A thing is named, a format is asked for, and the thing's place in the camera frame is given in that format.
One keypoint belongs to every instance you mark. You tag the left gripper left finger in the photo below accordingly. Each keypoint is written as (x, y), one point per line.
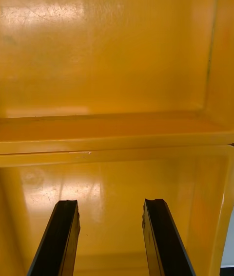
(57, 239)

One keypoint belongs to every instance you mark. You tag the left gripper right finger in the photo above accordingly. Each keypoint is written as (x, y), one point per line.
(163, 239)

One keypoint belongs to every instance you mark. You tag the yellow-orange plastic bin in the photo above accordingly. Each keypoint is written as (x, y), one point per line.
(109, 49)
(117, 207)

